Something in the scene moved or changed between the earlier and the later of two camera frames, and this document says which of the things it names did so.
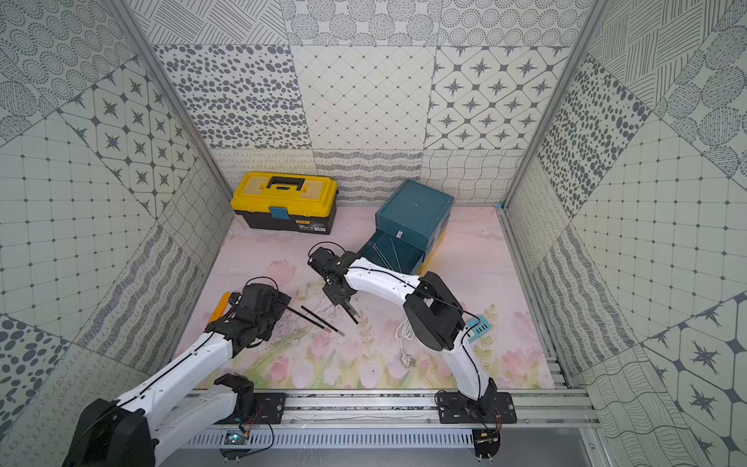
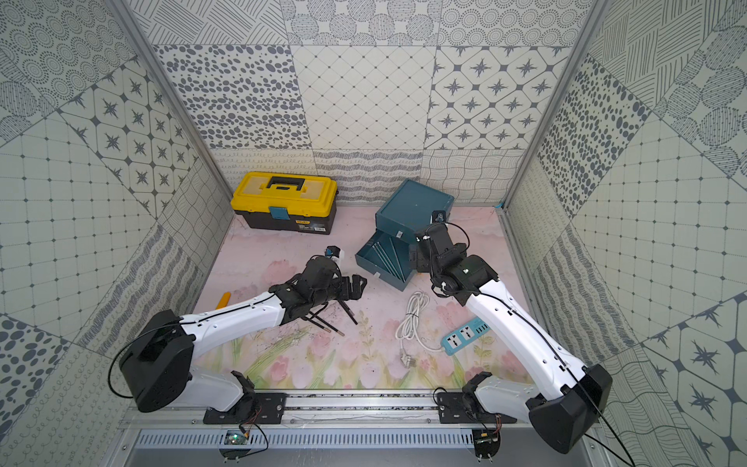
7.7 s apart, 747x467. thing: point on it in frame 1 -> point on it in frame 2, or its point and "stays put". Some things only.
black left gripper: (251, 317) -> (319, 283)
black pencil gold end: (323, 321) stays put
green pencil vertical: (396, 256) stays put
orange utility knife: (220, 307) stays put
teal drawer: (393, 252) stays put
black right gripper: (333, 296) -> (421, 265)
